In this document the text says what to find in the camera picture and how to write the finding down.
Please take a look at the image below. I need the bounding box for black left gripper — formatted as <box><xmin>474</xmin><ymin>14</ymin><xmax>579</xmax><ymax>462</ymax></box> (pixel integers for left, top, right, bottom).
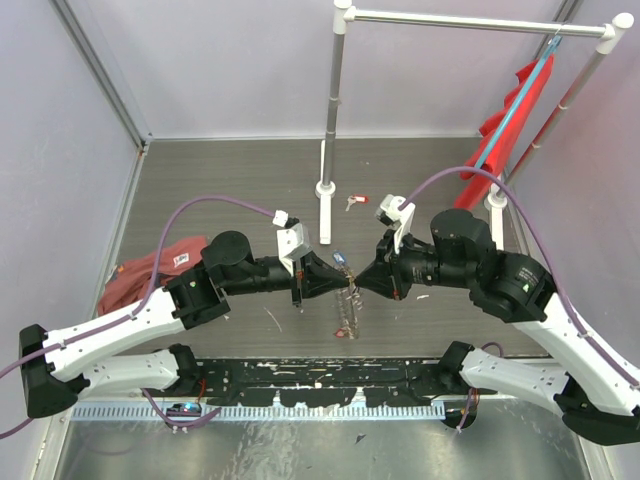
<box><xmin>225</xmin><ymin>252</ymin><xmax>352</xmax><ymax>309</ymax></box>

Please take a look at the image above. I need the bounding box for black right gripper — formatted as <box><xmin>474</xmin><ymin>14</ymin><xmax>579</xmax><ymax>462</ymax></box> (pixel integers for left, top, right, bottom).
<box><xmin>354</xmin><ymin>225</ymin><xmax>474</xmax><ymax>299</ymax></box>

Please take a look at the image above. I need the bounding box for metal disc with keyrings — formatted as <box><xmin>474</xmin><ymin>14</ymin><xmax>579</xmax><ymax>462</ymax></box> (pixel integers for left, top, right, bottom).
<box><xmin>335</xmin><ymin>266</ymin><xmax>363</xmax><ymax>340</ymax></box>

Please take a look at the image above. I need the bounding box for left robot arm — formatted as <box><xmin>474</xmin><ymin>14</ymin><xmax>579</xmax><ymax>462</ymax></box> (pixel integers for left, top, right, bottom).
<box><xmin>19</xmin><ymin>225</ymin><xmax>350</xmax><ymax>419</ymax></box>

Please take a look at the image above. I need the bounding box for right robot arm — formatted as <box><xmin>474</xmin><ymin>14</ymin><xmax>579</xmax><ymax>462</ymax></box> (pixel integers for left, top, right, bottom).
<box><xmin>356</xmin><ymin>207</ymin><xmax>639</xmax><ymax>446</ymax></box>

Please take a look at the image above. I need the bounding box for red cloth on hanger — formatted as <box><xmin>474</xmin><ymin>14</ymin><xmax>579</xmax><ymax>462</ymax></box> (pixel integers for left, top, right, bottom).
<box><xmin>454</xmin><ymin>54</ymin><xmax>554</xmax><ymax>210</ymax></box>

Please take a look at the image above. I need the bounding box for blue clothes hanger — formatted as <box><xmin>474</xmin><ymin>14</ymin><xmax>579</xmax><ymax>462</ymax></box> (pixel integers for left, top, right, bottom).
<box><xmin>471</xmin><ymin>32</ymin><xmax>565</xmax><ymax>172</ymax></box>

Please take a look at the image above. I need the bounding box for white clothes rack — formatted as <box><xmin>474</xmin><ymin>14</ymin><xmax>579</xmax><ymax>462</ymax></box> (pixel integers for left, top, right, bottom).
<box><xmin>315</xmin><ymin>1</ymin><xmax>634</xmax><ymax>245</ymax></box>

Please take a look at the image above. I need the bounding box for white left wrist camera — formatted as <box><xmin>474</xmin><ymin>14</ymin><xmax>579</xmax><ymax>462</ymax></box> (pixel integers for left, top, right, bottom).
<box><xmin>272</xmin><ymin>210</ymin><xmax>312</xmax><ymax>276</ymax></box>

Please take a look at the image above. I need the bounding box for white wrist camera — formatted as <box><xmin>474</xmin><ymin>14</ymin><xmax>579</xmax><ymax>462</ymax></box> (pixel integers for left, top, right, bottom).
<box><xmin>376</xmin><ymin>194</ymin><xmax>416</xmax><ymax>254</ymax></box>
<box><xmin>272</xmin><ymin>210</ymin><xmax>312</xmax><ymax>276</ymax></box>

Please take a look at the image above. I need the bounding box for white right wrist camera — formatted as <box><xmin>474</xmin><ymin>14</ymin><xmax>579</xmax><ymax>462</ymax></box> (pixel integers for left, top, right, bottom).
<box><xmin>376</xmin><ymin>194</ymin><xmax>416</xmax><ymax>254</ymax></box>

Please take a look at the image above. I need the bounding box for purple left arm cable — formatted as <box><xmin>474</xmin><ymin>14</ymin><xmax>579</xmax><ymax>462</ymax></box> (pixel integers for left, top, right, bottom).
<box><xmin>0</xmin><ymin>195</ymin><xmax>279</xmax><ymax>439</ymax></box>

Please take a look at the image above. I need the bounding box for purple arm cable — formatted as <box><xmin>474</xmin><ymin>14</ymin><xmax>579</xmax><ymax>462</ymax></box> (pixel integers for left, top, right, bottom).
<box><xmin>398</xmin><ymin>166</ymin><xmax>640</xmax><ymax>391</ymax></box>
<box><xmin>0</xmin><ymin>195</ymin><xmax>279</xmax><ymax>439</ymax></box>

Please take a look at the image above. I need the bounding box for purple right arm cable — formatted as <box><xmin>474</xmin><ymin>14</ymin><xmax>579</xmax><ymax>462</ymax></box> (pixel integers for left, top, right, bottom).
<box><xmin>398</xmin><ymin>166</ymin><xmax>640</xmax><ymax>391</ymax></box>

